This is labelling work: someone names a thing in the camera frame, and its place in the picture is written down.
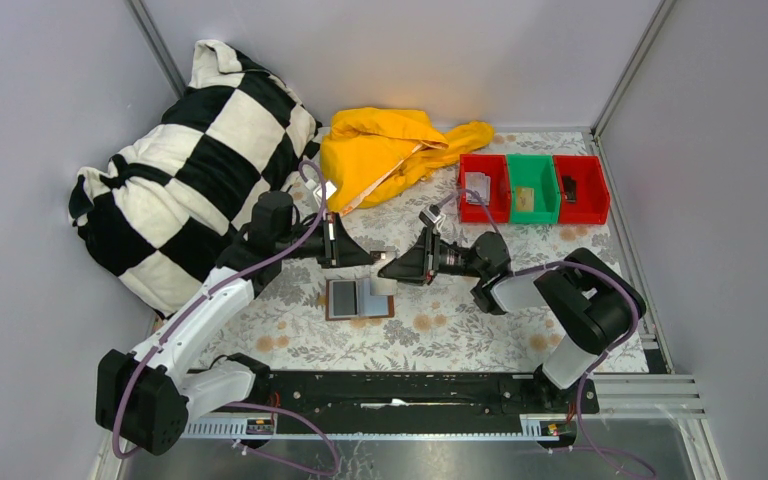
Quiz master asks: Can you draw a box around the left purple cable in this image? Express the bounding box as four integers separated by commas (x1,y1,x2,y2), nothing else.
110,158,342,478

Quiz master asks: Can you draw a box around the green bin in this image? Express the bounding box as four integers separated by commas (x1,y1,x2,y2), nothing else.
506,154,561,224

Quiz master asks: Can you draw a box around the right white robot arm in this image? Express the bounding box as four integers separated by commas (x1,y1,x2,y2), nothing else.
378,227,647,390

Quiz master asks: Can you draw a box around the floral table mat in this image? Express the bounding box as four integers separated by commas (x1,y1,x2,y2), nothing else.
188,129,650,374

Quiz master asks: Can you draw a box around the red bin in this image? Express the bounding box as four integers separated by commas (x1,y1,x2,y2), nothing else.
553,155,611,225
457,154,512,224

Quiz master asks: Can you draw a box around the aluminium frame rail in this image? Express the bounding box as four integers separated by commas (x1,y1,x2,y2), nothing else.
594,373,706,420

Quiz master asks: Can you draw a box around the left red bin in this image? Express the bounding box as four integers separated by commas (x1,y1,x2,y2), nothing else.
457,154,512,224

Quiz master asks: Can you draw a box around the right red bin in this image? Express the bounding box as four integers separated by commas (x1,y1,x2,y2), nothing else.
553,155,611,225

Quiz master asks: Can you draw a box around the silver VIP card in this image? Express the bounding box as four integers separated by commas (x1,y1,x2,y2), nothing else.
464,171,492,205

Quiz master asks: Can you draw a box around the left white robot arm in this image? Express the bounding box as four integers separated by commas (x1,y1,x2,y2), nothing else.
95,191,375,455

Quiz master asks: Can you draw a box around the brown leather card holder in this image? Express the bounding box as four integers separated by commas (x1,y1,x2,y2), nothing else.
325,276,396,321

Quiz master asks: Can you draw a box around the black white checkered pillow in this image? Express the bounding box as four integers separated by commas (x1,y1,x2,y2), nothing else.
68,39,320,317

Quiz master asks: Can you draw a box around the gold card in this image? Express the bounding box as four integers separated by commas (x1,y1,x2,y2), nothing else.
514,186,535,213

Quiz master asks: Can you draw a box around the purple cable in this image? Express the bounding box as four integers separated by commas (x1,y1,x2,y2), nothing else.
433,188,660,480
110,158,342,478

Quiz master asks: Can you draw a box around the yellow cloth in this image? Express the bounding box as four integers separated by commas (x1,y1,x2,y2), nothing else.
320,107,495,215

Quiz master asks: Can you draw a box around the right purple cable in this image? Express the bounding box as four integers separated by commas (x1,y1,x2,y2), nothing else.
433,188,660,480

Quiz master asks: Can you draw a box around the black card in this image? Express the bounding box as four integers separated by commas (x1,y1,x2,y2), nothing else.
561,175,577,204

